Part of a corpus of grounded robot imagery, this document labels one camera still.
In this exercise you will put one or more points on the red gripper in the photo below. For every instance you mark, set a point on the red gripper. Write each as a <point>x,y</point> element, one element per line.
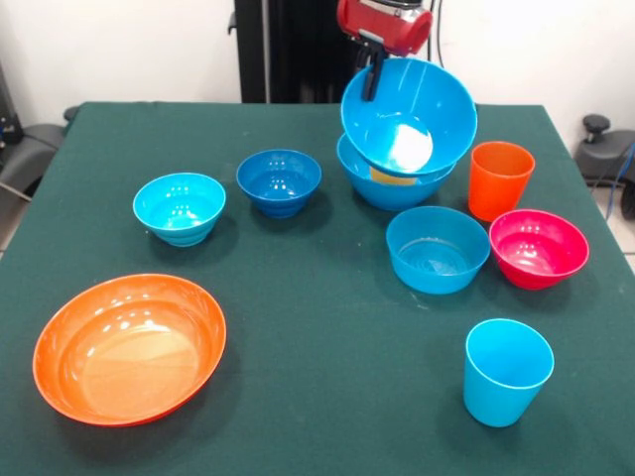
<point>382,27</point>

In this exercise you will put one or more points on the large blue plastic bowl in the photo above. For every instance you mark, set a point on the large blue plastic bowl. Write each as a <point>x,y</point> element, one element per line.
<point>412,109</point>
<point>397,196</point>

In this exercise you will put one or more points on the yellow plastic cup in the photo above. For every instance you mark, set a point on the yellow plastic cup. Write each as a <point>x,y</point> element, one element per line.
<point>392,176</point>

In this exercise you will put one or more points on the dark blue plastic bowl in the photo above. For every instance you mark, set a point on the dark blue plastic bowl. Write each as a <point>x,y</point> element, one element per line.
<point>278,183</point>

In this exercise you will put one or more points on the orange plastic cup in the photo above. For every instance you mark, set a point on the orange plastic cup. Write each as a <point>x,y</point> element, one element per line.
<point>498,183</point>

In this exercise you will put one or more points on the blue flat-bottomed ringed bowl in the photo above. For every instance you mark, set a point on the blue flat-bottomed ringed bowl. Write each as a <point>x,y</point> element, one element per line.
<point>436,263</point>

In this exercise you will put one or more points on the dark green tablecloth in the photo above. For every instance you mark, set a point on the dark green tablecloth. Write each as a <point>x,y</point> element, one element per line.
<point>149,139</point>

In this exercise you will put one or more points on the small cyan plastic bowl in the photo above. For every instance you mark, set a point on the small cyan plastic bowl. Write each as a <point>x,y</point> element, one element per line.
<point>178,210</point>

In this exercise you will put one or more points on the black equipment base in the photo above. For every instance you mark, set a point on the black equipment base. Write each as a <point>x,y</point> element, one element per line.
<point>602,149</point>
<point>25,154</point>

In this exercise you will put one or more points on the pink plastic bowl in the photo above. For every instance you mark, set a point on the pink plastic bowl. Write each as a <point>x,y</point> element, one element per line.
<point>538,253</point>

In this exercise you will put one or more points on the light blue plastic cup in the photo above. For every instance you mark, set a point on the light blue plastic cup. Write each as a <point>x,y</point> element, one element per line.
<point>506,382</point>

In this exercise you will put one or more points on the large orange plastic bowl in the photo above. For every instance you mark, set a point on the large orange plastic bowl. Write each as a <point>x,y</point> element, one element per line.
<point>129,357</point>

